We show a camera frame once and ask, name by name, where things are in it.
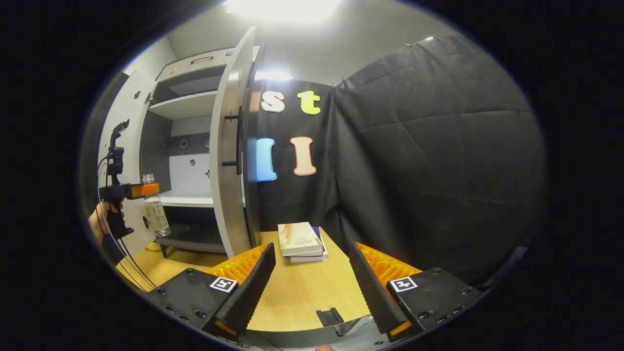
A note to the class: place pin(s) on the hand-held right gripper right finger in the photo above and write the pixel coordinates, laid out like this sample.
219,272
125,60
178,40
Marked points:
374,292

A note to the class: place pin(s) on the beige cover book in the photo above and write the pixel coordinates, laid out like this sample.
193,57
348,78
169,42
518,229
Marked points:
298,239

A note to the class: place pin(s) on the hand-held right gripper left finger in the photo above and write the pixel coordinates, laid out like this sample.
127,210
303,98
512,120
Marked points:
248,292

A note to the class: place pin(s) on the small black table clamp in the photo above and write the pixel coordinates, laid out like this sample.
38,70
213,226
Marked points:
330,316

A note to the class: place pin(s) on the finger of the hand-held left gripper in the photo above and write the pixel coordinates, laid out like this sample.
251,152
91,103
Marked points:
144,190

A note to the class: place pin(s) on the large ceiling light panel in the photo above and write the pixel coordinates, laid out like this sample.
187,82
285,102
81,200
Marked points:
282,9

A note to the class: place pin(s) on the clear plastic bottle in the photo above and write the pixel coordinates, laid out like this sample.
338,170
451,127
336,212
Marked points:
157,214

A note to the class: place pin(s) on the grey cabinet door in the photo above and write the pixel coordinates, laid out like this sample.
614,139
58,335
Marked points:
124,102
226,146

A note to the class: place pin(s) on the grey cabinet drawer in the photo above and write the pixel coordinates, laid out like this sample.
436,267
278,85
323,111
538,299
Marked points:
195,66

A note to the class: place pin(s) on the white book with blue spine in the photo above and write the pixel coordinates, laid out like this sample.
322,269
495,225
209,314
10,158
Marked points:
319,256

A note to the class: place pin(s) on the black backdrop cloth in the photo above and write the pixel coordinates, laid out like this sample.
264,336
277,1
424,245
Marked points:
429,161

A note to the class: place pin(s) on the grey cabinet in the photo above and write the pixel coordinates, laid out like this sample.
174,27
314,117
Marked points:
185,146

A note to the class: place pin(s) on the ceiling light behind cabinet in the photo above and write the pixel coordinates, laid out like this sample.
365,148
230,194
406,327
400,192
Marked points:
273,75

